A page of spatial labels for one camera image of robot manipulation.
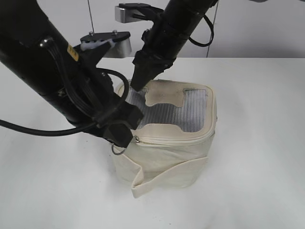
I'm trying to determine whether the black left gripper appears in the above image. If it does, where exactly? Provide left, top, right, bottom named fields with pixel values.
left=66, top=69, right=144, bottom=148

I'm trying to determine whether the silver zipper pull ring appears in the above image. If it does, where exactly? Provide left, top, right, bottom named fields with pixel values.
left=111, top=142, right=128, bottom=156

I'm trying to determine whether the cream canvas zipper bag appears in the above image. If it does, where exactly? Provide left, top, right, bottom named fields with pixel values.
left=112, top=80, right=217, bottom=198

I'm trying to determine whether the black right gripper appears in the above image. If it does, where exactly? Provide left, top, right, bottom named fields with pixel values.
left=131, top=28, right=178, bottom=91

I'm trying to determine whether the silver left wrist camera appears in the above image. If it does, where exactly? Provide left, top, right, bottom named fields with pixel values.
left=80, top=30, right=132, bottom=58

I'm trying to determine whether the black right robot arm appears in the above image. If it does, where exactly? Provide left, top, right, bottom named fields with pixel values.
left=131, top=0, right=217, bottom=91

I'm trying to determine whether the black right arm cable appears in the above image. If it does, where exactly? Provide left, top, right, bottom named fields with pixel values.
left=188, top=14, right=215, bottom=47

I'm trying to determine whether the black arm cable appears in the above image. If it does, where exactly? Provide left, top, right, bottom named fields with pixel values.
left=188, top=14, right=215, bottom=47
left=0, top=68, right=131, bottom=139

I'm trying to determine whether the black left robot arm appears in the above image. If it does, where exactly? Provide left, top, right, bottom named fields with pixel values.
left=0, top=0, right=143, bottom=148

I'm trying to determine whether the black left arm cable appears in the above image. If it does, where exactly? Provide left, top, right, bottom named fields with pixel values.
left=0, top=68, right=131, bottom=139

